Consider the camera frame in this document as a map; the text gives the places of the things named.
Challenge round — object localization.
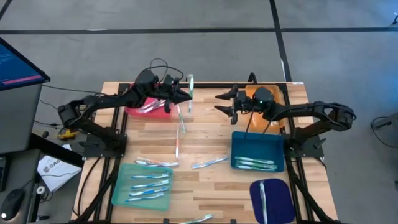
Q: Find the black support beam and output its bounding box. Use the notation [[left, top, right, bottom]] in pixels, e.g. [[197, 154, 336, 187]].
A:
[[28, 133, 85, 169]]

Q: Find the orange plastic bin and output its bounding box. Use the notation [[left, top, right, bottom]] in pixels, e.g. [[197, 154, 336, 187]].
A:
[[244, 84, 285, 131]]

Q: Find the navy blue plastic bin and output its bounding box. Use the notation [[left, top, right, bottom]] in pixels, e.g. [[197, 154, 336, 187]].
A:
[[249, 178, 295, 224]]

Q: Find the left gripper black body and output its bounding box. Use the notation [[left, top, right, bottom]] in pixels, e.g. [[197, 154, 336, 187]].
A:
[[152, 80, 180, 114]]

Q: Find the yellow cable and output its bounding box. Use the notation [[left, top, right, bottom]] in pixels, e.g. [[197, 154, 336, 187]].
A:
[[57, 105, 94, 141]]

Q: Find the pink plastic bin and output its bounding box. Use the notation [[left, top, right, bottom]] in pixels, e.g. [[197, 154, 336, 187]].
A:
[[124, 83, 180, 120]]

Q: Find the clear toothbrush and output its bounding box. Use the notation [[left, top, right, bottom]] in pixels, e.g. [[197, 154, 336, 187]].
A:
[[139, 98, 161, 111], [134, 157, 156, 166]]

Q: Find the black floor cable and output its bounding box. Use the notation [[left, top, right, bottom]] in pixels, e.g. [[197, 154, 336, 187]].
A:
[[369, 116, 398, 156]]

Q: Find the pink white toothbrush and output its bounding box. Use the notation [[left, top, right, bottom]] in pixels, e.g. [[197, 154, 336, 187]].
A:
[[138, 101, 167, 113]]

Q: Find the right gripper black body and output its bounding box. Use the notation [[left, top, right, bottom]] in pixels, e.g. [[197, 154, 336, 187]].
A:
[[230, 84, 276, 125]]

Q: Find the blue screen monitor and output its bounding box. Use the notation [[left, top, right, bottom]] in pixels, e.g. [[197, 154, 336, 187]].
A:
[[0, 37, 51, 91]]

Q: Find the blue white toothbrush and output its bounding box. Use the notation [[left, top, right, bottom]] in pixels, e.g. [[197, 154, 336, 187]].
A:
[[131, 179, 170, 189], [130, 173, 170, 180], [192, 156, 229, 170], [129, 185, 169, 197], [149, 161, 180, 168], [124, 192, 165, 203]]

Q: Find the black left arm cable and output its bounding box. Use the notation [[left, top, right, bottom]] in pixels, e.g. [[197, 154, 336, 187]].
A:
[[149, 58, 185, 85]]

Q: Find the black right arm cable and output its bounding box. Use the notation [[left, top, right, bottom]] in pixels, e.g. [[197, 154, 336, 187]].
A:
[[244, 105, 280, 139]]

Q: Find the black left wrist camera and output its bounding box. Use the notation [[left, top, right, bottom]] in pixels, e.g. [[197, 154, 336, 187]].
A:
[[163, 73, 175, 90]]

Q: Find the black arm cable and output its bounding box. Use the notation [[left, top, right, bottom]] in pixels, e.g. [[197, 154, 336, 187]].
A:
[[244, 105, 280, 139], [149, 58, 185, 85]]

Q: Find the mint green plastic bin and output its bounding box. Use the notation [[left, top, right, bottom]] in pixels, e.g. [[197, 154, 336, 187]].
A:
[[111, 162, 174, 212]]

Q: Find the purple white toothbrush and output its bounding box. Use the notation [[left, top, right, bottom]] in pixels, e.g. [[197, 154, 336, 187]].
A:
[[259, 180, 268, 224]]

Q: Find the white paper sheet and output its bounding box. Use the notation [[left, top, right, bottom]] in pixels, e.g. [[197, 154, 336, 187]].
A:
[[37, 143, 82, 192]]

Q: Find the black computer mouse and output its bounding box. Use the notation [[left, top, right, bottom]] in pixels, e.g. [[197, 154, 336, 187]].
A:
[[0, 188, 25, 222]]

